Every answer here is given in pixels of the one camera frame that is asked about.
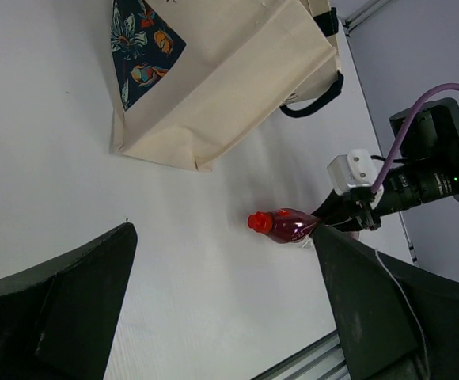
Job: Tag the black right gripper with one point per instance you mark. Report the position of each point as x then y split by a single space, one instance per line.
404 187

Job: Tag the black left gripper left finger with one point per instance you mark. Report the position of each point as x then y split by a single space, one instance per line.
58 319

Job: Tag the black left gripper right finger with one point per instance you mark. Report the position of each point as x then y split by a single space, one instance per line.
394 320

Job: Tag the red Fairy dish soap bottle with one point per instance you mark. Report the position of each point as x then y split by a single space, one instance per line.
285 226

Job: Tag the beige canvas tote bag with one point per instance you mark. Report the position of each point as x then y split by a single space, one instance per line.
193 78

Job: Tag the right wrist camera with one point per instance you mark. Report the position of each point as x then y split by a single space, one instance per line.
354 171

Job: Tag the aluminium mounting rail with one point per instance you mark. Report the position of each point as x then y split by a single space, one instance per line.
323 359

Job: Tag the right aluminium frame post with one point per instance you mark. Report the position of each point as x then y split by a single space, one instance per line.
368 10

